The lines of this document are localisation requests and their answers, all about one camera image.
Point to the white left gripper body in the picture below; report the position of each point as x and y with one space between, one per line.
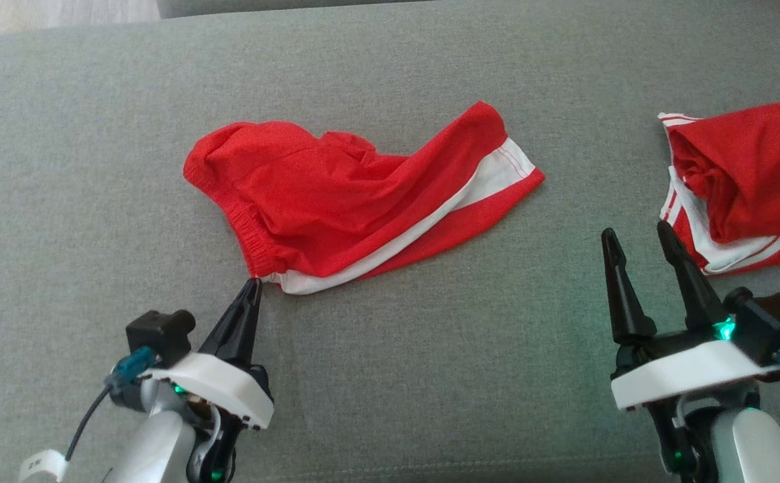
229 386

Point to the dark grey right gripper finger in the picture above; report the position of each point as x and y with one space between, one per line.
624 302
691 282

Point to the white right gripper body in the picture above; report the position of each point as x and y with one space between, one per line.
685 369

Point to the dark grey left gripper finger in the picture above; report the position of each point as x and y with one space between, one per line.
225 335
249 335

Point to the red basketball jersey white trim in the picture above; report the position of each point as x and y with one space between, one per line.
758 174

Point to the red shorts with white stripe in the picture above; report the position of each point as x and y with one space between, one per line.
322 201

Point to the large grey sofa seat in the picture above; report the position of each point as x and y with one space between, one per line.
390 376

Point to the grey sofa backrest cushion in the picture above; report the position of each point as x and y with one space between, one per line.
282 7

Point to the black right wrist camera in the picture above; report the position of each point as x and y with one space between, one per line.
772 318

